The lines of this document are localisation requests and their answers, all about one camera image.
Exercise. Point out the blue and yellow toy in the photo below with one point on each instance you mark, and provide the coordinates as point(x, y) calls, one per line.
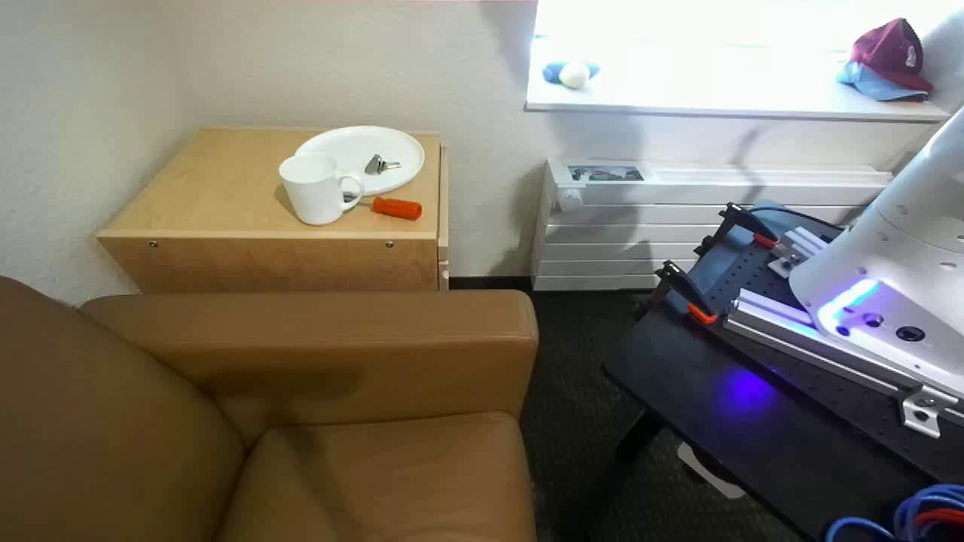
point(570, 74)

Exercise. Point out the light wooden cabinet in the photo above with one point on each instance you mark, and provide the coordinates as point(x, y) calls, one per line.
point(217, 218)

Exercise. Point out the white ceramic mug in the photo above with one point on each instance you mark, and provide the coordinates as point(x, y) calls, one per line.
point(316, 192)

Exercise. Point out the white round plate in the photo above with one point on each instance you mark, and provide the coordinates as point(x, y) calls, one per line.
point(354, 144)

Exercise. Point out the maroon and blue cap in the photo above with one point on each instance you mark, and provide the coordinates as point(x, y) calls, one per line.
point(886, 65)

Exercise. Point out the orange handled black clamp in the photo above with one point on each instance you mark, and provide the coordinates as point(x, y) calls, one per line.
point(694, 302)

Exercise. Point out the white window sill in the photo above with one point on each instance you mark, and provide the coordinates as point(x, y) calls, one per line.
point(713, 81)

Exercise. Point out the orange handled screwdriver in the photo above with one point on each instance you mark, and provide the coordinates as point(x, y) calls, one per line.
point(400, 210)

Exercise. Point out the brown leather armchair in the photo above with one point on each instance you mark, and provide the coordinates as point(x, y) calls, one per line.
point(245, 415)

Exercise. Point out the black robot table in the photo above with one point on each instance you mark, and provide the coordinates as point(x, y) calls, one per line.
point(824, 452)

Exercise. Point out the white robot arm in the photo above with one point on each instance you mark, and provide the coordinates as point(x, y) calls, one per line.
point(893, 281)

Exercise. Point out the small grey object on plate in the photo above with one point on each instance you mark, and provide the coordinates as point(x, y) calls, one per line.
point(379, 164)

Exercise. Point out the white wall radiator heater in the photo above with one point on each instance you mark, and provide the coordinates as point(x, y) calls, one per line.
point(613, 225)

